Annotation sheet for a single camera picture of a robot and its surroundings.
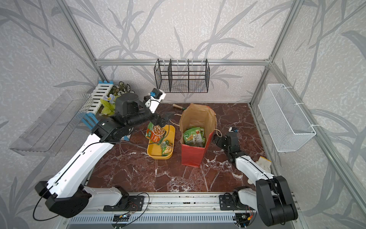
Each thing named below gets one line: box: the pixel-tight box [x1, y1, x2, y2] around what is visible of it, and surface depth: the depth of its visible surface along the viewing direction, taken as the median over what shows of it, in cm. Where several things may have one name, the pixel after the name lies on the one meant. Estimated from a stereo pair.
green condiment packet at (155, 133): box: [145, 121, 166, 146], surface depth 98 cm
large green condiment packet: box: [183, 126, 206, 148], surface depth 94 cm
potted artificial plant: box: [99, 81, 135, 116], surface depth 88 cm
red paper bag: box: [179, 103, 217, 168], surface depth 88 cm
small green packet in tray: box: [160, 139, 173, 157], surface depth 91 cm
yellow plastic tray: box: [146, 124, 176, 160], surface depth 93 cm
